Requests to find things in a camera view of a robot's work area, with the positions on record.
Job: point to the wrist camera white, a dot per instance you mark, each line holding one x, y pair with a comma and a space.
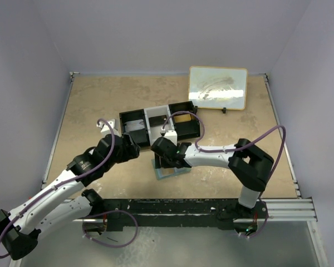
108, 127
170, 135

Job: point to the green card holder wallet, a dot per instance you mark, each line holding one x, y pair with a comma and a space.
163, 173

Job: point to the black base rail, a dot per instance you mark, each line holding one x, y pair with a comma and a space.
224, 214

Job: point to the white board wooden frame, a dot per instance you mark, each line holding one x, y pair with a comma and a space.
218, 87

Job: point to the black white sorting tray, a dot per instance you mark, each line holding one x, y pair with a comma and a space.
146, 137

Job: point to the gold card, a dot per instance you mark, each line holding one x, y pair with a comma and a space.
182, 118

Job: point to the silver VIP card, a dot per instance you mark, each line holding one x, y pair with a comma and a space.
134, 125

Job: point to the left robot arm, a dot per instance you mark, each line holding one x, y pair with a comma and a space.
65, 199

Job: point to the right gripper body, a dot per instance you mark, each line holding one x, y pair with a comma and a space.
163, 162

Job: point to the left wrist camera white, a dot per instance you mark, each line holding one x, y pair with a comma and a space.
108, 127

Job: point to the aluminium frame rail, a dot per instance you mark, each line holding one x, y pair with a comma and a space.
291, 209

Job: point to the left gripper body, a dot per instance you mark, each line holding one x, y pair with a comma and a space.
125, 153

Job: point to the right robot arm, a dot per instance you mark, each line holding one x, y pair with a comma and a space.
250, 164

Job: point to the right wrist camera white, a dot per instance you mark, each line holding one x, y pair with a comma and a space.
170, 135

